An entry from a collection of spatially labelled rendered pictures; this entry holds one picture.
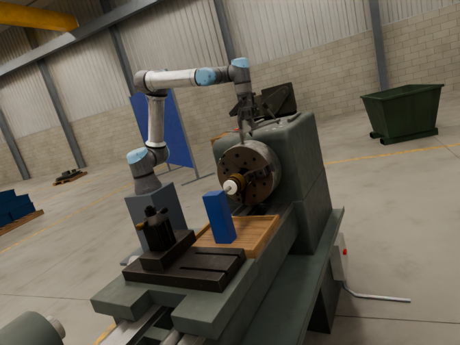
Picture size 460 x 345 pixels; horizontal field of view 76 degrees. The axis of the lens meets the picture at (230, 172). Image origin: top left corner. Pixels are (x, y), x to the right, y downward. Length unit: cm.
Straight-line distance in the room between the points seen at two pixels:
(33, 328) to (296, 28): 1120
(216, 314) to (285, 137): 94
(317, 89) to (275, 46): 213
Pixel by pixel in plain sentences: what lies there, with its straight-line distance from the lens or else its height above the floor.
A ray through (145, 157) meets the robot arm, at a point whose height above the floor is 128.
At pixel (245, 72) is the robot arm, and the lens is 140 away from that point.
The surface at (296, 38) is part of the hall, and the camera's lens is 1148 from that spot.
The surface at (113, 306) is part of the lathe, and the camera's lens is 114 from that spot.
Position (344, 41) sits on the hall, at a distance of 1124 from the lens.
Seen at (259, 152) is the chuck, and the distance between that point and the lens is 142.
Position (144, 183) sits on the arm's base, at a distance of 166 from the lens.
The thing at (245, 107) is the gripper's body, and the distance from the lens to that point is 142.
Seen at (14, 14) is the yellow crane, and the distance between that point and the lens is 1404.
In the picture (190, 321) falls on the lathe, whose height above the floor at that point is 92.
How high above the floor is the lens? 146
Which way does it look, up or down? 13 degrees down
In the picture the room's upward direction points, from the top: 15 degrees counter-clockwise
